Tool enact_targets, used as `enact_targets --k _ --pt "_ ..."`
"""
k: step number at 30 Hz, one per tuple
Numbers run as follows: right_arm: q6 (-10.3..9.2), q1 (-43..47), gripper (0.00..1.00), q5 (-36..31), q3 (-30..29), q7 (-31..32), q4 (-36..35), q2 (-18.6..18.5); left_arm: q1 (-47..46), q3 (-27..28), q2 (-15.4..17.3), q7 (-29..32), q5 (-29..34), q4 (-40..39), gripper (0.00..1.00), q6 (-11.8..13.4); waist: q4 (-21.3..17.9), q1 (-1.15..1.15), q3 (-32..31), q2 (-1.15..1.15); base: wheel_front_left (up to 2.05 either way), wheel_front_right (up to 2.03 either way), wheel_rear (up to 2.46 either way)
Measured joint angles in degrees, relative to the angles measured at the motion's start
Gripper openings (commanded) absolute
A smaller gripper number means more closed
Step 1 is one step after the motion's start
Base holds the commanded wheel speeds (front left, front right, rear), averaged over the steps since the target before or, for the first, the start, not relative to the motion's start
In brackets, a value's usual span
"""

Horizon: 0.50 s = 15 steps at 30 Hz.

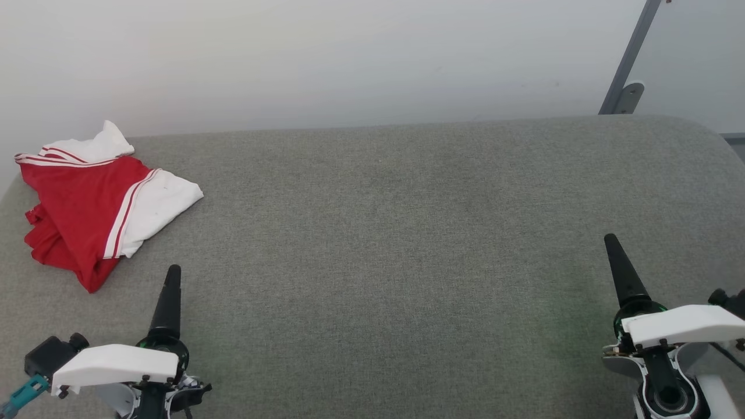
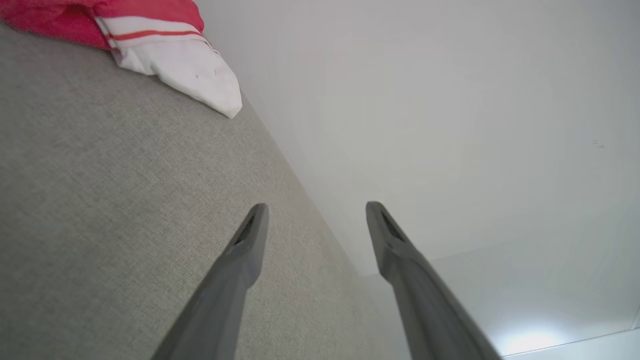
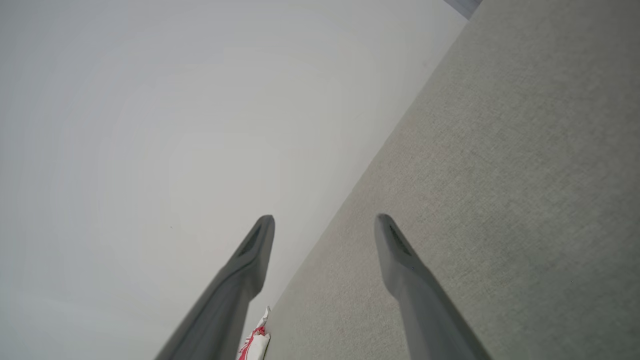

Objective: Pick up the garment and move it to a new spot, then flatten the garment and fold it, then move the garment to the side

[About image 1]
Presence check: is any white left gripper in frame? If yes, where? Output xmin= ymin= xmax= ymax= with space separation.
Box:
xmin=51 ymin=265 xmax=212 ymax=419

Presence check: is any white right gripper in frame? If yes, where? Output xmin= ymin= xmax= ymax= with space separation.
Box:
xmin=602 ymin=233 xmax=745 ymax=419

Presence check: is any red and white shirt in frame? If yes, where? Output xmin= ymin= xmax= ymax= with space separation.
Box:
xmin=15 ymin=120 xmax=204 ymax=293

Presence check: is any grey fabric sofa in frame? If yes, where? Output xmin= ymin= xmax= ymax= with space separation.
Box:
xmin=0 ymin=115 xmax=745 ymax=419

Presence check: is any grey metal pole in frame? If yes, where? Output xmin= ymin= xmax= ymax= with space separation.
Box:
xmin=599 ymin=0 xmax=663 ymax=115

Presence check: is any grey metal pole bracket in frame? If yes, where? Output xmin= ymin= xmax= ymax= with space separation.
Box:
xmin=611 ymin=81 xmax=645 ymax=115

